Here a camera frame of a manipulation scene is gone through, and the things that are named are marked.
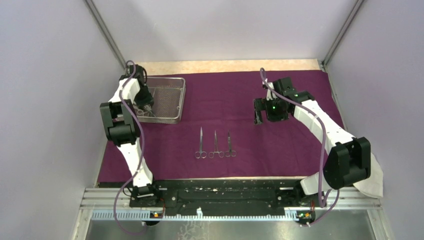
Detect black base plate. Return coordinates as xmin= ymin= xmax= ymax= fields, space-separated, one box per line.
xmin=124 ymin=178 xmax=323 ymax=218

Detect small metal scissors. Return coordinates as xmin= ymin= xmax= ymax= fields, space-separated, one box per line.
xmin=224 ymin=131 xmax=237 ymax=158

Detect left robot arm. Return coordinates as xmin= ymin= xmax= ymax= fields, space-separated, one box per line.
xmin=99 ymin=60 xmax=161 ymax=207

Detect grey cable duct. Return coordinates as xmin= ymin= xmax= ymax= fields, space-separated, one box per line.
xmin=91 ymin=208 xmax=299 ymax=222

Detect surgical scissors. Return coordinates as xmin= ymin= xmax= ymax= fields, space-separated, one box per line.
xmin=134 ymin=105 xmax=156 ymax=118

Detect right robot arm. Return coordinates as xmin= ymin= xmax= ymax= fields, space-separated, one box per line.
xmin=254 ymin=77 xmax=375 ymax=206

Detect surgical forceps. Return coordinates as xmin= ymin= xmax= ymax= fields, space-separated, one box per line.
xmin=194 ymin=127 xmax=207 ymax=159

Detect metal mesh instrument tray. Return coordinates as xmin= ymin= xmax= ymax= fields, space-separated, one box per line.
xmin=138 ymin=76 xmax=186 ymax=124

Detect surgical clamp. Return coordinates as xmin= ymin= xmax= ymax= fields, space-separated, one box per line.
xmin=208 ymin=130 xmax=225 ymax=159

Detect maroon wrap cloth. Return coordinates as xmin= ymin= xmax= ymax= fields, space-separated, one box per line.
xmin=97 ymin=70 xmax=346 ymax=183

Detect white crumpled cloth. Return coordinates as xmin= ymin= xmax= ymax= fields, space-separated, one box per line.
xmin=353 ymin=153 xmax=384 ymax=199

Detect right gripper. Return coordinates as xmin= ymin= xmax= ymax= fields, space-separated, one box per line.
xmin=253 ymin=96 xmax=288 ymax=126

